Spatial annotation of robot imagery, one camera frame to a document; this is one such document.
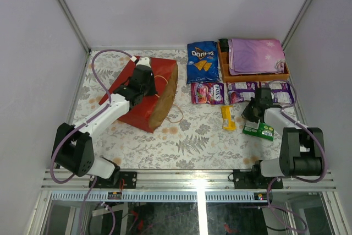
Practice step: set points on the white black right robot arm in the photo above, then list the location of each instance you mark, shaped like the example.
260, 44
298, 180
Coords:
302, 155

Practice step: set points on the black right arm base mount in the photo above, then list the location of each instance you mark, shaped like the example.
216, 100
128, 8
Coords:
244, 179

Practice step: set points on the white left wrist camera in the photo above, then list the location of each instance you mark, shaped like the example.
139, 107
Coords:
141, 61

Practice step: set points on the blue Doritos chip bag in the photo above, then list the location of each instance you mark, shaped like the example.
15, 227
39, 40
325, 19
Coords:
202, 65

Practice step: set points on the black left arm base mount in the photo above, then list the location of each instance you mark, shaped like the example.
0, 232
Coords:
121, 180

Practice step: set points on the aluminium front rail frame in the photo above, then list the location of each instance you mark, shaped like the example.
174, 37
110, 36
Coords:
184, 185

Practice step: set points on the yellow snack packet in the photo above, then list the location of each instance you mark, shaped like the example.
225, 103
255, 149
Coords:
228, 116

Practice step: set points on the orange wooden tray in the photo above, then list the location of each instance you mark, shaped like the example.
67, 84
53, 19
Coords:
223, 59

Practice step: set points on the purple snack packet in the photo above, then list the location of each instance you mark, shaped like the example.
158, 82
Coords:
241, 91
280, 91

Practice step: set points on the red brown paper bag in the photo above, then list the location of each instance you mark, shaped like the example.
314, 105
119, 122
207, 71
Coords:
148, 112

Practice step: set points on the purple snowflake cloth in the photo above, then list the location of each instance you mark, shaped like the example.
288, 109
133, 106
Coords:
248, 56

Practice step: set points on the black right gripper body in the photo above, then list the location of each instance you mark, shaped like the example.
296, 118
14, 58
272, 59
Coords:
249, 111

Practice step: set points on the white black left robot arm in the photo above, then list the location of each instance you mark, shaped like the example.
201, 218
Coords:
73, 146

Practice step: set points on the purple Fox's berries candy bag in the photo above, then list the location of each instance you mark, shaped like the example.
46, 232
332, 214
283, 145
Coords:
207, 93

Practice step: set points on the green snack packet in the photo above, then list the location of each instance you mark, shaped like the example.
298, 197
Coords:
259, 130

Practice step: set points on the black object in tray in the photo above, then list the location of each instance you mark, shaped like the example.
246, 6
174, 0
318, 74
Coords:
223, 44

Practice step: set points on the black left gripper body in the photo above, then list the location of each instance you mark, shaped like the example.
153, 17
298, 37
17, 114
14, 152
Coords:
144, 72

